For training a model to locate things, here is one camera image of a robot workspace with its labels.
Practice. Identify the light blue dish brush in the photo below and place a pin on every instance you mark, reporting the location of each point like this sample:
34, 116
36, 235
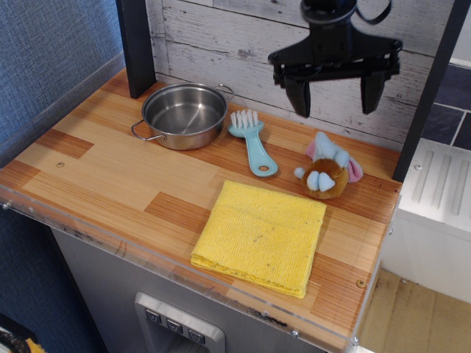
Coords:
245, 124

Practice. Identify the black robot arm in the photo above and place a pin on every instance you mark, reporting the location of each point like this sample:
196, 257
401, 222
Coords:
327, 7

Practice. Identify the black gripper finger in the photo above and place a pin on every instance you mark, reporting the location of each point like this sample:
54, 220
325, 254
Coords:
299, 95
372, 86

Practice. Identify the yellow folded cloth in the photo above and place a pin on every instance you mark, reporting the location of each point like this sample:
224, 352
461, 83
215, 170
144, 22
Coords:
261, 236

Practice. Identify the white ribbed cabinet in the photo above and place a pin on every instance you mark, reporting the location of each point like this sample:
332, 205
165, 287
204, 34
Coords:
429, 240

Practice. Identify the black vertical post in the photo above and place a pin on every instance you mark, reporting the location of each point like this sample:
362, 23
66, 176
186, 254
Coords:
447, 44
136, 42

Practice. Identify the black right vertical post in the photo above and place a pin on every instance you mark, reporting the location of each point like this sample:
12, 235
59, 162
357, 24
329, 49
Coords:
447, 44

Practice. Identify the silver dispenser button panel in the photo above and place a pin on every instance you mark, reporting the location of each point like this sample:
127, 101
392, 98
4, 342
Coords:
170, 329

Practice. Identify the clear acrylic edge guard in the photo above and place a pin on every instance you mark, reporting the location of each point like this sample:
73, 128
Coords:
109, 269

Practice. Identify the black left vertical post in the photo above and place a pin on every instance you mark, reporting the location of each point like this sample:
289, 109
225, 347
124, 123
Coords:
136, 42

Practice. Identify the blue and brown plush mouse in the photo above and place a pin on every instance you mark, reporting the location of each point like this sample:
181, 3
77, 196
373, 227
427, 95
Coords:
331, 170

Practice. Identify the small stainless steel pot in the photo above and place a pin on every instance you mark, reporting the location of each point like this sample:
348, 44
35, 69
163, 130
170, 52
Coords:
185, 116

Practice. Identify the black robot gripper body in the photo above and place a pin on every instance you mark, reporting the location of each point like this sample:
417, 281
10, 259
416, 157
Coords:
335, 49

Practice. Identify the yellow object bottom left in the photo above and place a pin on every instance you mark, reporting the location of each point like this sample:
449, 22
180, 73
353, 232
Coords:
16, 344

